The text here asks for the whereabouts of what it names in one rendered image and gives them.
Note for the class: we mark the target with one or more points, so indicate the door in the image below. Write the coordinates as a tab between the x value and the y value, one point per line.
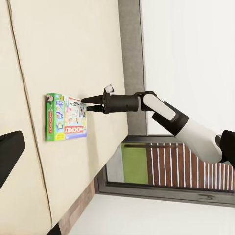
160	167

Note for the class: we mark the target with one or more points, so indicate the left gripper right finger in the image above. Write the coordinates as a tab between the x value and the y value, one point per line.
227	146

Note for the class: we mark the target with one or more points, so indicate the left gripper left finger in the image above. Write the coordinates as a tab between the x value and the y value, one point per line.
12	146

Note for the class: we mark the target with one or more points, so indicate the bed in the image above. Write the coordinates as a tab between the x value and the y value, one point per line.
74	48

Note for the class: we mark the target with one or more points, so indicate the board game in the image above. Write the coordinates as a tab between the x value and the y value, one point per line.
66	118

